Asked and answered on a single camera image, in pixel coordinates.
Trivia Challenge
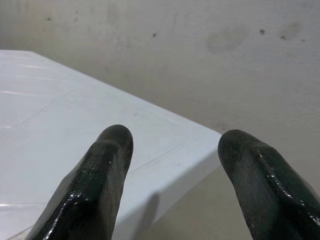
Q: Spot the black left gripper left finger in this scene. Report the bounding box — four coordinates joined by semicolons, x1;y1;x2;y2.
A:
26;124;134;240

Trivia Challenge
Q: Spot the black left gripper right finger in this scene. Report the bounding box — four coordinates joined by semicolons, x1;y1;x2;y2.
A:
217;129;320;240

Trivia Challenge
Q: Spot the white plastic table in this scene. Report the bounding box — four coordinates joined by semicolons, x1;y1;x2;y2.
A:
0;49;223;240

